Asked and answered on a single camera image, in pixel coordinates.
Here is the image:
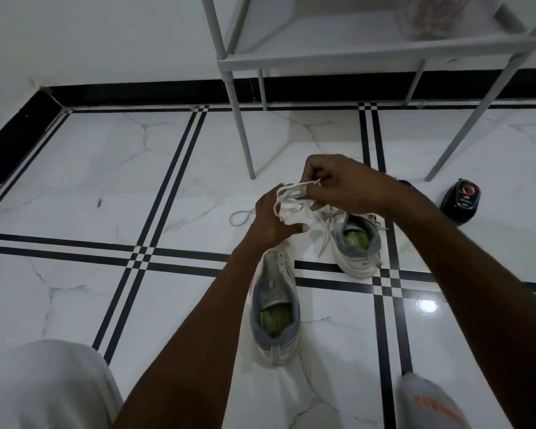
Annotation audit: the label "person's left hand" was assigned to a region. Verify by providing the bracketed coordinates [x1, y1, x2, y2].
[250, 184, 311, 251]

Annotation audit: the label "person's right hand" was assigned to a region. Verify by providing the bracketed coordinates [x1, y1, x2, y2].
[300, 154, 406, 218]

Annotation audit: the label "white shoelace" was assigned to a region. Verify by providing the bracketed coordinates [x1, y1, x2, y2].
[229, 178, 322, 229]
[312, 205, 389, 257]

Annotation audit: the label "white sneaker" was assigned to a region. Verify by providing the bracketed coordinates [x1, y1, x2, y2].
[249, 241, 301, 368]
[314, 205, 385, 280]

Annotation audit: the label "person's left forearm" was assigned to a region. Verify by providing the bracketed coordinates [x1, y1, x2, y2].
[114, 241, 304, 429]

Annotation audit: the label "person's right forearm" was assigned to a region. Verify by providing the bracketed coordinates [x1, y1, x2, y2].
[391, 189, 536, 429]

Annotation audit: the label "black shoe polish container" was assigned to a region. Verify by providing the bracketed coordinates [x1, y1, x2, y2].
[440, 177, 482, 226]

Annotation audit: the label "grey metal shelf rack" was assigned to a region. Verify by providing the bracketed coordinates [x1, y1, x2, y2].
[200, 0, 536, 182]

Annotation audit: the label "white sock with orange print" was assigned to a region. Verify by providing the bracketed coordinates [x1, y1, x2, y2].
[396, 372, 472, 429]

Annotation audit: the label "white shorts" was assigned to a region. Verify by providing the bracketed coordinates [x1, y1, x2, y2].
[0, 339, 125, 429]

